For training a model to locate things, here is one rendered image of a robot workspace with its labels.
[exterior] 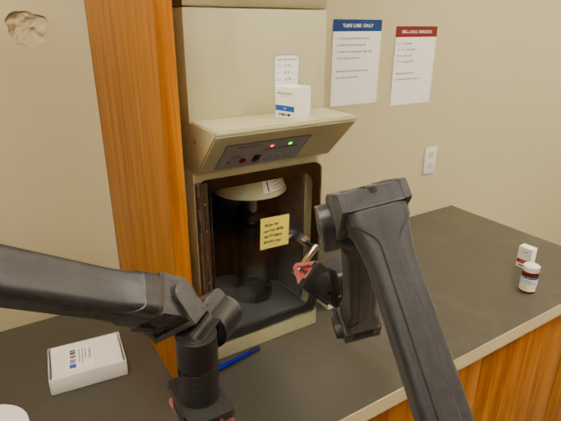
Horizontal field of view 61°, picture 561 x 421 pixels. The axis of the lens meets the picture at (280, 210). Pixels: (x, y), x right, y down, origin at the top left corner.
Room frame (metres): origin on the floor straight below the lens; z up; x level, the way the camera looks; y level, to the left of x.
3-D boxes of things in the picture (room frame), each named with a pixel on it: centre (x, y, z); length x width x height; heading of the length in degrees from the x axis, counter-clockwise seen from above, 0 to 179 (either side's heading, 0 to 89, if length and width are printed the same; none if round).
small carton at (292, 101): (0.96, -0.02, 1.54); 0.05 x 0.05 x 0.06; 49
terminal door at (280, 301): (0.98, 0.04, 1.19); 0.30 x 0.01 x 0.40; 122
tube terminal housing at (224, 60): (1.09, 0.11, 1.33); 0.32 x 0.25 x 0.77; 122
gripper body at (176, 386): (0.54, 0.11, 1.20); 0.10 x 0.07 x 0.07; 32
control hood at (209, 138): (0.94, 0.01, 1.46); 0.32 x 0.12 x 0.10; 122
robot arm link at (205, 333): (0.55, 0.11, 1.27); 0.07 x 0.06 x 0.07; 163
